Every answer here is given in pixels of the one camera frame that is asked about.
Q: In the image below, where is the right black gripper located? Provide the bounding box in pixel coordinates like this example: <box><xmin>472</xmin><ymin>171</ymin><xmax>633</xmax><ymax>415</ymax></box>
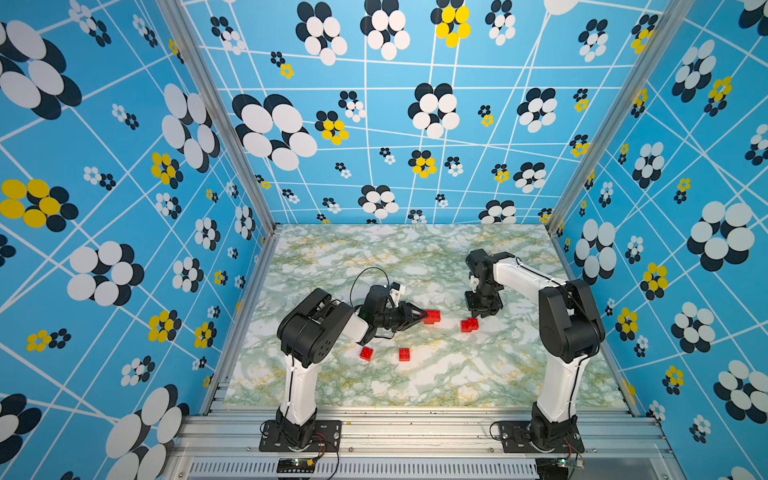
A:
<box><xmin>462</xmin><ymin>284</ymin><xmax>500</xmax><ymax>316</ymax></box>

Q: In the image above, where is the aluminium front rail frame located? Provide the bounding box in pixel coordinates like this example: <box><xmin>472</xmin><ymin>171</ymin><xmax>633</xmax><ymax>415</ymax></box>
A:
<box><xmin>162</xmin><ymin>406</ymin><xmax>685</xmax><ymax>479</ymax></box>

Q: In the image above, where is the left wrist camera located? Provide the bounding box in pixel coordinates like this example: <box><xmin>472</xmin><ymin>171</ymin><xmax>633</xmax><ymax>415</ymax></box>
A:
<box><xmin>389</xmin><ymin>282</ymin><xmax>406</xmax><ymax>308</ymax></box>

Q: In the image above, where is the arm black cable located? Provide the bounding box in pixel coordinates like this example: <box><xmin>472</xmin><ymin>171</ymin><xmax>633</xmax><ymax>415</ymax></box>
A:
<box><xmin>349</xmin><ymin>266</ymin><xmax>391</xmax><ymax>307</ymax></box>
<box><xmin>509</xmin><ymin>257</ymin><xmax>565</xmax><ymax>289</ymax></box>

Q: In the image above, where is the right circuit board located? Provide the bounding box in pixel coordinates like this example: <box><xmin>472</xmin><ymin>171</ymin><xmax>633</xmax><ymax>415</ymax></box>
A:
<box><xmin>536</xmin><ymin>458</ymin><xmax>584</xmax><ymax>480</ymax></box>

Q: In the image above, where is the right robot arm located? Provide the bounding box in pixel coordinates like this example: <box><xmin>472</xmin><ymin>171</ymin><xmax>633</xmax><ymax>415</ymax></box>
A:
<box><xmin>465</xmin><ymin>249</ymin><xmax>606</xmax><ymax>452</ymax></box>

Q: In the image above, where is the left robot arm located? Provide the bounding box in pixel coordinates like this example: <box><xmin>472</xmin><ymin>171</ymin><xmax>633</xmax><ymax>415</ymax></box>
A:
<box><xmin>276</xmin><ymin>283</ymin><xmax>429</xmax><ymax>448</ymax></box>

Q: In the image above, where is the right aluminium corner post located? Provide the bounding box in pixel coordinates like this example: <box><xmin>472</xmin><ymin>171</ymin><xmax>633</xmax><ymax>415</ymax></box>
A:
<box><xmin>547</xmin><ymin>0</ymin><xmax>695</xmax><ymax>239</ymax></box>

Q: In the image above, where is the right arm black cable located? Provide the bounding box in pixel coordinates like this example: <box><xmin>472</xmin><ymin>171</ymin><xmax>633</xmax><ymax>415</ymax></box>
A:
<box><xmin>509</xmin><ymin>257</ymin><xmax>565</xmax><ymax>289</ymax></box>

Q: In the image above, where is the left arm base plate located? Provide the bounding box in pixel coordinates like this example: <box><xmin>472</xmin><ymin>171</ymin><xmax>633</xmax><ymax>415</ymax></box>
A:
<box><xmin>259</xmin><ymin>420</ymin><xmax>342</xmax><ymax>453</ymax></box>

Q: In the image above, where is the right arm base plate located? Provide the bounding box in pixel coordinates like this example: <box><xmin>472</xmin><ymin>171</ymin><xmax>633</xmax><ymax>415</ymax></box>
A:
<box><xmin>492</xmin><ymin>418</ymin><xmax>585</xmax><ymax>455</ymax></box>

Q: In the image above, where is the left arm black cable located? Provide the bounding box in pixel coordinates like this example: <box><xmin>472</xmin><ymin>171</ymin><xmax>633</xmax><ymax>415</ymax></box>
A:
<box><xmin>349</xmin><ymin>266</ymin><xmax>391</xmax><ymax>307</ymax></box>

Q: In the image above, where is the left black circuit board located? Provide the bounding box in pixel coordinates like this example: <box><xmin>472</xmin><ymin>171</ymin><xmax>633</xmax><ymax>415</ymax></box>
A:
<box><xmin>276</xmin><ymin>458</ymin><xmax>317</xmax><ymax>478</ymax></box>

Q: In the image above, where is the red long lego brick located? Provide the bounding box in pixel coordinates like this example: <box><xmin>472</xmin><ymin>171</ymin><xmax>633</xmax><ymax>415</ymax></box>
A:
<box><xmin>422</xmin><ymin>310</ymin><xmax>441</xmax><ymax>325</ymax></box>

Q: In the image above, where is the left aluminium corner post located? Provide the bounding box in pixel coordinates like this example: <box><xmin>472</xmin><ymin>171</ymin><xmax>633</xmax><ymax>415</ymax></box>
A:
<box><xmin>157</xmin><ymin>0</ymin><xmax>276</xmax><ymax>238</ymax></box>

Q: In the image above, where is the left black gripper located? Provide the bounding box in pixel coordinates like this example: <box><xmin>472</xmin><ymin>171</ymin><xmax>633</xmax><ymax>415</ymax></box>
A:
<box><xmin>374</xmin><ymin>302</ymin><xmax>428</xmax><ymax>333</ymax></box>

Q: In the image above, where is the aluminium corner post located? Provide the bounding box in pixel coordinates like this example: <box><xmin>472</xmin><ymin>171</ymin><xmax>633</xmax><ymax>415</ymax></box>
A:
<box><xmin>547</xmin><ymin>0</ymin><xmax>695</xmax><ymax>239</ymax></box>
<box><xmin>157</xmin><ymin>0</ymin><xmax>276</xmax><ymax>238</ymax></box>

